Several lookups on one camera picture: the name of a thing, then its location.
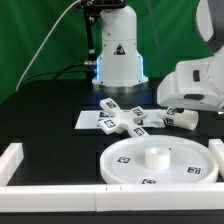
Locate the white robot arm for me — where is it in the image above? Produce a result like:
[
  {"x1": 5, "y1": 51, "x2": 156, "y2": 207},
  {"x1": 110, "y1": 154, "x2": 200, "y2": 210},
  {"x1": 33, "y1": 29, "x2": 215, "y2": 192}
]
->
[{"x1": 92, "y1": 0, "x2": 224, "y2": 112}]

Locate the white cross-shaped table base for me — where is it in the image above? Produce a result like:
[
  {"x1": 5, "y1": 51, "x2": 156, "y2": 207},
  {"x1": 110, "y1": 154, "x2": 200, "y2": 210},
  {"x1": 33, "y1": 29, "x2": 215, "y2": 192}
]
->
[{"x1": 98, "y1": 98, "x2": 148, "y2": 137}]

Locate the black cable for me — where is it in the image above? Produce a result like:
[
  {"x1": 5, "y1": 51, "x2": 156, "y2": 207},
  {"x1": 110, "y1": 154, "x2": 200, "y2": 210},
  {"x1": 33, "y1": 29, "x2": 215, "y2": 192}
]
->
[{"x1": 16, "y1": 61, "x2": 98, "y2": 93}]

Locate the white left fence bar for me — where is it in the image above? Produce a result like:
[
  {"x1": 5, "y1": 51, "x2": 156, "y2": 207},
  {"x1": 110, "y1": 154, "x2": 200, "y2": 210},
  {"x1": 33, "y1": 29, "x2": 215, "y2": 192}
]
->
[{"x1": 0, "y1": 143, "x2": 24, "y2": 187}]

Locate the white right fence bar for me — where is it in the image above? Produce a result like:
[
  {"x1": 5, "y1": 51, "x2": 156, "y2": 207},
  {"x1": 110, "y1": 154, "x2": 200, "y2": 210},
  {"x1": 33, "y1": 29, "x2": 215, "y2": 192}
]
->
[{"x1": 209, "y1": 139, "x2": 224, "y2": 179}]

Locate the white cable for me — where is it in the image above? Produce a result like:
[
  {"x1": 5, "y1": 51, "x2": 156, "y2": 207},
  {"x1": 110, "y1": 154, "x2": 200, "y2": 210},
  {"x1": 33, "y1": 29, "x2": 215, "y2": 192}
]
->
[{"x1": 15, "y1": 0, "x2": 83, "y2": 92}]

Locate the black camera stand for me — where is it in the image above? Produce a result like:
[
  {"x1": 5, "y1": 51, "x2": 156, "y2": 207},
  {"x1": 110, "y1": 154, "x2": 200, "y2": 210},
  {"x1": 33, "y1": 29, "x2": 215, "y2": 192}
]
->
[{"x1": 76, "y1": 0, "x2": 126, "y2": 87}]

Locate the white marker sheet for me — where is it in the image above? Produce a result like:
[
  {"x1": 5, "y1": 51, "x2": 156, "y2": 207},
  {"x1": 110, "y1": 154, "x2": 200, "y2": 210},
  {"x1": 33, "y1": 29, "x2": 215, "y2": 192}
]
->
[{"x1": 75, "y1": 110, "x2": 165, "y2": 129}]

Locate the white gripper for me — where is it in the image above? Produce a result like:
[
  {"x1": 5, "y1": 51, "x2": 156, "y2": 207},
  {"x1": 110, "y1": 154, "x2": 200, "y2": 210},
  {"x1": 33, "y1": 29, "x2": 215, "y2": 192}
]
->
[{"x1": 157, "y1": 56, "x2": 224, "y2": 112}]

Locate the white front fence bar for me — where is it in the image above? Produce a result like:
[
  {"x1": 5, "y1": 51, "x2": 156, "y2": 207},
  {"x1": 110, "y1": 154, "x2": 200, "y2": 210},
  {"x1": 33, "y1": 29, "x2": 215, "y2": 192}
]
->
[{"x1": 0, "y1": 182, "x2": 224, "y2": 212}]

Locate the white fence bar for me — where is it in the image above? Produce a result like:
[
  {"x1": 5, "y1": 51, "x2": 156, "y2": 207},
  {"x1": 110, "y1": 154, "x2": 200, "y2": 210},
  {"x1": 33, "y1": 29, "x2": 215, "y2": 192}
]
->
[
  {"x1": 209, "y1": 139, "x2": 224, "y2": 179},
  {"x1": 0, "y1": 143, "x2": 24, "y2": 187},
  {"x1": 0, "y1": 182, "x2": 224, "y2": 212}
]

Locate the white round table top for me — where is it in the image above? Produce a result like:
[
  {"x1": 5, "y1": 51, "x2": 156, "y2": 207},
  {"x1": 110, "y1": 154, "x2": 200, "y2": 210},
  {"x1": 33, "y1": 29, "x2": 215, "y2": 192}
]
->
[{"x1": 100, "y1": 135, "x2": 218, "y2": 184}]

